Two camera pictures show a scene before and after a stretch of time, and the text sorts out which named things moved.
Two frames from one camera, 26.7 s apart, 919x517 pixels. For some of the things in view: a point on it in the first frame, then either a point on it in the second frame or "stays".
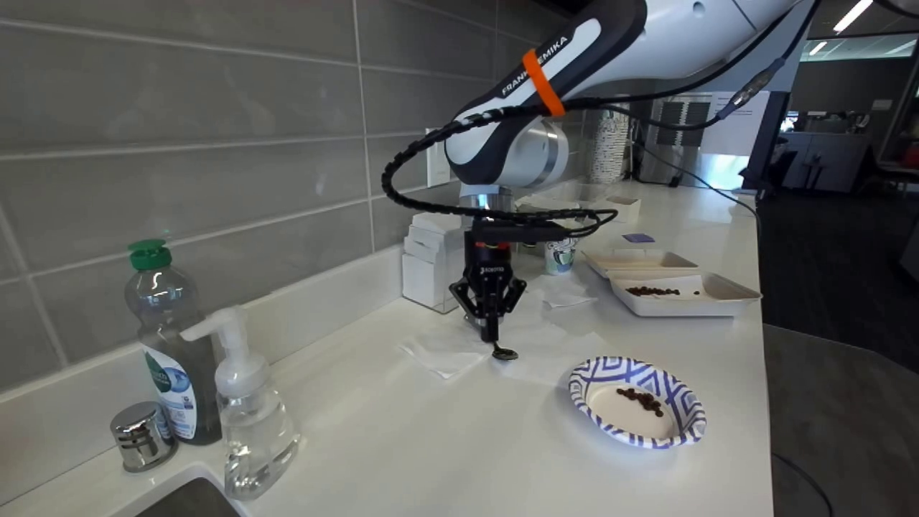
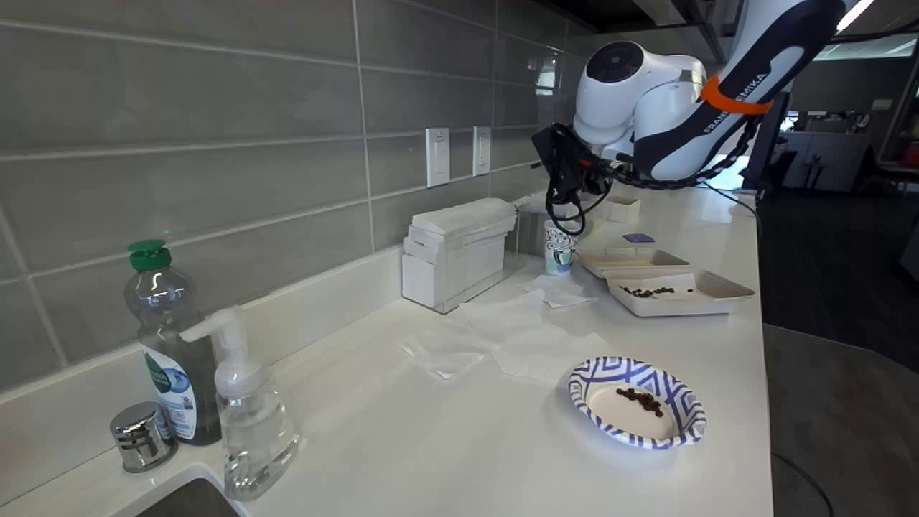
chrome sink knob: (141, 435) stays
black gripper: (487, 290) -> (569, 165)
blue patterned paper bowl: (640, 400) stays
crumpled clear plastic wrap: (549, 333) stays
